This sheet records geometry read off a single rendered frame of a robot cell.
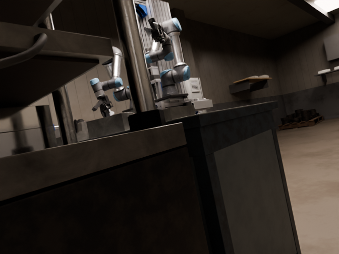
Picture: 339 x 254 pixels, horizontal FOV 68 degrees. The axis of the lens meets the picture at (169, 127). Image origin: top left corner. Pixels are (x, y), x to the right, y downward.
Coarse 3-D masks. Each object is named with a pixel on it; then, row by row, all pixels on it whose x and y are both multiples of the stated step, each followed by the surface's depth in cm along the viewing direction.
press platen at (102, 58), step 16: (0, 32) 47; (16, 32) 49; (32, 32) 51; (48, 32) 54; (64, 32) 56; (0, 48) 47; (16, 48) 49; (48, 48) 53; (64, 48) 56; (80, 48) 59; (96, 48) 62
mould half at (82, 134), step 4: (80, 124) 167; (84, 124) 167; (80, 128) 167; (84, 128) 167; (80, 132) 166; (84, 132) 167; (80, 136) 164; (84, 136) 166; (88, 136) 168; (56, 140) 165; (60, 140) 162; (80, 140) 164; (60, 144) 163
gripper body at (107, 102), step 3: (99, 96) 202; (102, 96) 202; (105, 96) 206; (99, 99) 205; (102, 99) 204; (105, 99) 206; (108, 99) 208; (102, 102) 203; (105, 102) 203; (108, 102) 205; (102, 105) 202; (108, 105) 205; (102, 108) 203
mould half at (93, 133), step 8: (128, 112) 145; (96, 120) 146; (104, 120) 143; (112, 120) 141; (120, 120) 139; (88, 128) 149; (96, 128) 146; (104, 128) 144; (112, 128) 141; (120, 128) 139; (128, 128) 142; (96, 136) 147
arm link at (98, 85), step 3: (96, 78) 204; (90, 81) 202; (93, 81) 202; (96, 81) 202; (93, 84) 201; (96, 84) 202; (99, 84) 204; (93, 87) 202; (96, 87) 201; (99, 87) 202; (102, 87) 209; (93, 90) 203; (96, 90) 202; (99, 90) 202
